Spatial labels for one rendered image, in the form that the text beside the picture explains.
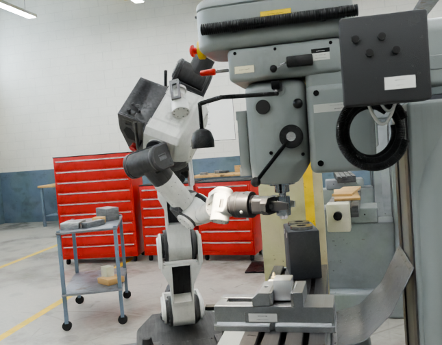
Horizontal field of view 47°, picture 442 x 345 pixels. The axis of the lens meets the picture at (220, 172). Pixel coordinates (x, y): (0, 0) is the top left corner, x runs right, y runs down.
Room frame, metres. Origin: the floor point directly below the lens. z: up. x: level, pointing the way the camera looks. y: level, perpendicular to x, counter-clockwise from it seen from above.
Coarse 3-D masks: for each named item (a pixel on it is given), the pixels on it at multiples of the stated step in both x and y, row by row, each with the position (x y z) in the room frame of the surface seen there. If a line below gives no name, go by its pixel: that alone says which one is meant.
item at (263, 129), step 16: (288, 80) 1.54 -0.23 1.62; (272, 96) 1.54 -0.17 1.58; (288, 96) 1.53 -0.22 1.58; (304, 96) 1.54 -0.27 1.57; (256, 112) 1.55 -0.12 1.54; (272, 112) 1.55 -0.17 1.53; (288, 112) 1.53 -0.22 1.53; (304, 112) 1.54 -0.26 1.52; (256, 128) 1.56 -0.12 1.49; (272, 128) 1.55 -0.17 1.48; (304, 128) 1.53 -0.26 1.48; (256, 144) 1.56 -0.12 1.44; (272, 144) 1.55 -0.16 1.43; (304, 144) 1.53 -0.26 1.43; (256, 160) 1.57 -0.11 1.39; (288, 160) 1.54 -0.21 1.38; (304, 160) 1.53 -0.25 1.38; (256, 176) 1.59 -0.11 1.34; (272, 176) 1.57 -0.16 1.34; (288, 176) 1.56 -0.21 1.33
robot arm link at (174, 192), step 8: (176, 176) 1.93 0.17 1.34; (168, 184) 1.89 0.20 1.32; (176, 184) 1.91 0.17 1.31; (160, 192) 1.92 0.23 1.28; (168, 192) 1.90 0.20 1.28; (176, 192) 1.91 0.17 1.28; (184, 192) 1.94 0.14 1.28; (192, 192) 1.98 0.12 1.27; (168, 200) 1.94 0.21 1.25; (176, 200) 1.93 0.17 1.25; (184, 200) 1.94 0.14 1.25; (192, 200) 1.97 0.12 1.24; (176, 208) 1.95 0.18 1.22; (184, 208) 1.95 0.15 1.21; (176, 216) 1.99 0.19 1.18; (184, 216) 1.93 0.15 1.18; (184, 224) 1.96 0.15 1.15; (192, 224) 1.93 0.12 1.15
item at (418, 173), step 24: (432, 96) 1.42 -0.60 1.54; (408, 120) 1.40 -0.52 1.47; (432, 120) 1.38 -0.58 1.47; (408, 144) 1.41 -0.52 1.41; (432, 144) 1.38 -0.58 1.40; (408, 168) 1.41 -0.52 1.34; (432, 168) 1.37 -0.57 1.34; (408, 192) 1.42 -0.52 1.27; (432, 192) 1.37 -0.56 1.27; (408, 216) 1.45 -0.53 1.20; (432, 216) 1.37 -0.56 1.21; (408, 240) 1.51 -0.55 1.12; (432, 240) 1.37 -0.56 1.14; (432, 264) 1.37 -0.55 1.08; (408, 288) 1.58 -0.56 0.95; (432, 288) 1.37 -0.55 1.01; (408, 312) 1.61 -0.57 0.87; (432, 312) 1.37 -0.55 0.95; (408, 336) 1.64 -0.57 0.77; (432, 336) 1.37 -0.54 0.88
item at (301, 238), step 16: (288, 224) 2.10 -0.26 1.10; (304, 224) 2.03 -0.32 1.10; (288, 240) 1.95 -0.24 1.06; (304, 240) 1.95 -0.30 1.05; (288, 256) 1.99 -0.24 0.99; (304, 256) 1.95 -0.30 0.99; (320, 256) 1.95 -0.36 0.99; (288, 272) 2.04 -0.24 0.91; (304, 272) 1.95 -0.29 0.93; (320, 272) 1.95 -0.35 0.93
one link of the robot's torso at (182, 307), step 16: (160, 240) 2.24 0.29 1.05; (160, 256) 2.23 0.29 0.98; (176, 272) 2.29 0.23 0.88; (192, 272) 2.26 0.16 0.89; (176, 288) 2.33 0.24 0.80; (192, 288) 2.28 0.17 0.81; (176, 304) 2.30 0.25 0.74; (192, 304) 2.32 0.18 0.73; (176, 320) 2.33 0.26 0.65; (192, 320) 2.34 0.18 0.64
